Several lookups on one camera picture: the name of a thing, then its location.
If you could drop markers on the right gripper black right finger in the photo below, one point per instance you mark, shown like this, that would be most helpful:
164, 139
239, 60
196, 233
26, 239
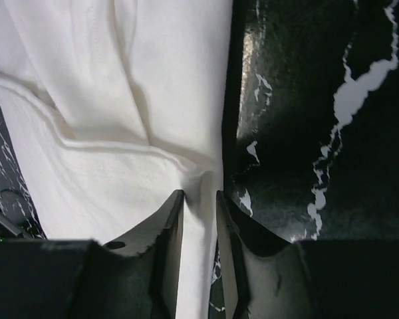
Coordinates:
265, 276

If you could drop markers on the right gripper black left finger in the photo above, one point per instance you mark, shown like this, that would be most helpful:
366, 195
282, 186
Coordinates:
133, 276

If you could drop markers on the white printed t shirt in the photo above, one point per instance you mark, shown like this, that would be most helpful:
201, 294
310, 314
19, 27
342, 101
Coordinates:
113, 105

